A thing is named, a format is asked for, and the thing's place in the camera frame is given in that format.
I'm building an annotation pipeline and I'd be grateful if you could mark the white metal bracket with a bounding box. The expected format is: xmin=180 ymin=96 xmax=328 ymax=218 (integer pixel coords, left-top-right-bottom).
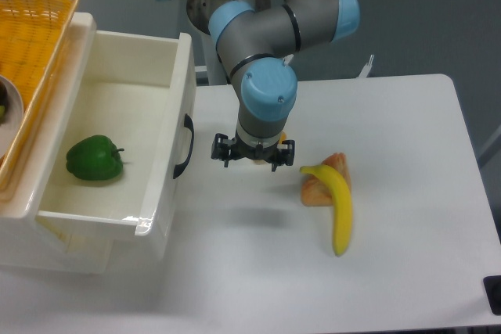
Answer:
xmin=358 ymin=54 xmax=375 ymax=78

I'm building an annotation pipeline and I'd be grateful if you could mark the white bowl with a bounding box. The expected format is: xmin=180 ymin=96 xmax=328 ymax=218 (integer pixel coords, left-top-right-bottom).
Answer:
xmin=1 ymin=76 xmax=24 ymax=157

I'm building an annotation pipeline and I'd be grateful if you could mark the white drawer cabinet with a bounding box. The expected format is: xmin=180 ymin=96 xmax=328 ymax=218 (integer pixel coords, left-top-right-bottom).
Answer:
xmin=1 ymin=13 xmax=112 ymax=274

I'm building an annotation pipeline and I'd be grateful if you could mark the yellow banana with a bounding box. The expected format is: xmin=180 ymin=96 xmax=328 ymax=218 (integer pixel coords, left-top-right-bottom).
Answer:
xmin=300 ymin=164 xmax=353 ymax=257

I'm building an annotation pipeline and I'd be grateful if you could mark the green bell pepper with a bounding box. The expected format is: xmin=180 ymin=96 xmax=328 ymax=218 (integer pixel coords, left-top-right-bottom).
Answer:
xmin=66 ymin=135 xmax=124 ymax=181

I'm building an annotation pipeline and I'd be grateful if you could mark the yellow woven basket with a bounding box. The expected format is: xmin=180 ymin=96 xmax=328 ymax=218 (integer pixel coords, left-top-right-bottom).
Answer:
xmin=1 ymin=0 xmax=79 ymax=190

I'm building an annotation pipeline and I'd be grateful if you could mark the black corner table clamp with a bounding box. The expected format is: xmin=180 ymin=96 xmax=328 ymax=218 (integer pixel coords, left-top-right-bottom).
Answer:
xmin=483 ymin=275 xmax=501 ymax=316

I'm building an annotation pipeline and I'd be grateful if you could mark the yellow bell pepper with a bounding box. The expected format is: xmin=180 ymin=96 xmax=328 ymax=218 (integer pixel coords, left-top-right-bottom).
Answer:
xmin=250 ymin=130 xmax=289 ymax=166

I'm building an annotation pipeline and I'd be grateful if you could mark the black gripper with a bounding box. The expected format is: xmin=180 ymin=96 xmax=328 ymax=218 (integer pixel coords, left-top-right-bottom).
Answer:
xmin=211 ymin=126 xmax=295 ymax=172

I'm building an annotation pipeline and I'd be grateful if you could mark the pink apple slice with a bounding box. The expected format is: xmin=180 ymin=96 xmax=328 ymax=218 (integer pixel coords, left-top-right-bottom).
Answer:
xmin=301 ymin=153 xmax=351 ymax=207

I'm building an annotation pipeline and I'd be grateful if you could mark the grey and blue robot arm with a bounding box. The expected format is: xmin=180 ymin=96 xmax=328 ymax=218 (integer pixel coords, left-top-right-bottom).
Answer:
xmin=201 ymin=0 xmax=360 ymax=167

